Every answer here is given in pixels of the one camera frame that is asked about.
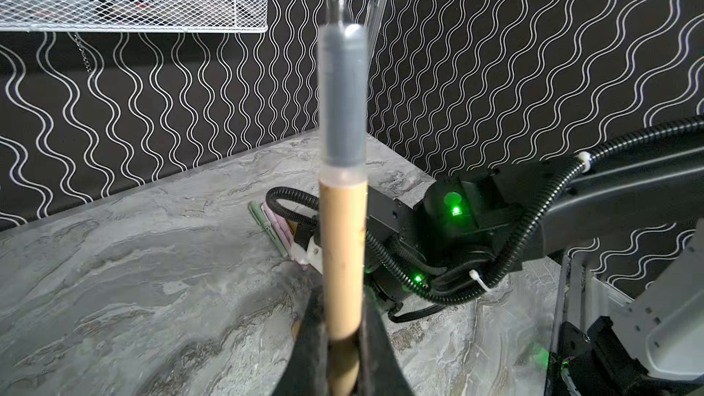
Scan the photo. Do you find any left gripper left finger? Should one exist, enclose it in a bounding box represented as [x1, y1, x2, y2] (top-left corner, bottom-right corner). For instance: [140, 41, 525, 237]
[272, 287, 329, 396]

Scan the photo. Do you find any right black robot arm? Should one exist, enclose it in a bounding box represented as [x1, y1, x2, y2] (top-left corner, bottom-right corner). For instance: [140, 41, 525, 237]
[364, 117, 703, 307]

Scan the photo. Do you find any tan pen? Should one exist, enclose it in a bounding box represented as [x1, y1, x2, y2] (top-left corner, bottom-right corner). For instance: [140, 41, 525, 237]
[317, 0, 369, 395]

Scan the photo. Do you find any green pen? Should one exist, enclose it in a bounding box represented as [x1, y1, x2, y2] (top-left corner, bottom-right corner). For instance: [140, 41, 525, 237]
[247, 201, 289, 259]

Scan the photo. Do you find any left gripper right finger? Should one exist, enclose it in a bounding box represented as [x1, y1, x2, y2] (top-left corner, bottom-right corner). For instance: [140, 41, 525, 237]
[357, 288, 414, 395]

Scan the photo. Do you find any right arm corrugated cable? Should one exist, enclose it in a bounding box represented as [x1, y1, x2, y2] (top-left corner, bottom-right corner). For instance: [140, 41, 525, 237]
[265, 114, 704, 307]

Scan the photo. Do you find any pink pen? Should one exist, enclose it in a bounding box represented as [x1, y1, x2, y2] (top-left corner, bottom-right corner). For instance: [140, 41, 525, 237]
[261, 203, 310, 271]

